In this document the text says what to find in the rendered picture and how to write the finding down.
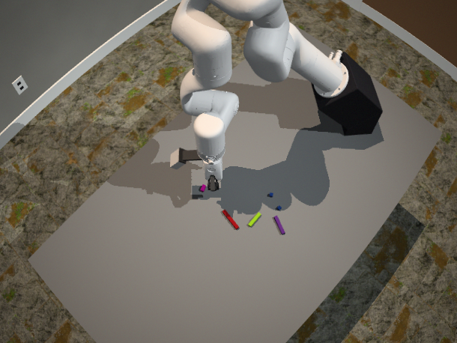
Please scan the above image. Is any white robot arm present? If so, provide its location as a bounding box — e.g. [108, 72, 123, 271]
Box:
[170, 0, 348, 170]

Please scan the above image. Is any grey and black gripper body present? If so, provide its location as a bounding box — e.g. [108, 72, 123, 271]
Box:
[200, 154, 224, 180]

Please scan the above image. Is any red rod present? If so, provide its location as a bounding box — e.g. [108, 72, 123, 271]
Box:
[223, 210, 239, 230]

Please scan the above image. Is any lime green rod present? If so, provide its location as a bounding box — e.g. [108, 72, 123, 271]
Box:
[248, 213, 261, 228]

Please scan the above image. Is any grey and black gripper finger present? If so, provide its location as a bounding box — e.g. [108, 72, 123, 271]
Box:
[208, 175, 219, 191]

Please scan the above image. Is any purple rod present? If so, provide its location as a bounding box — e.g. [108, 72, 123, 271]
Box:
[274, 216, 285, 234]

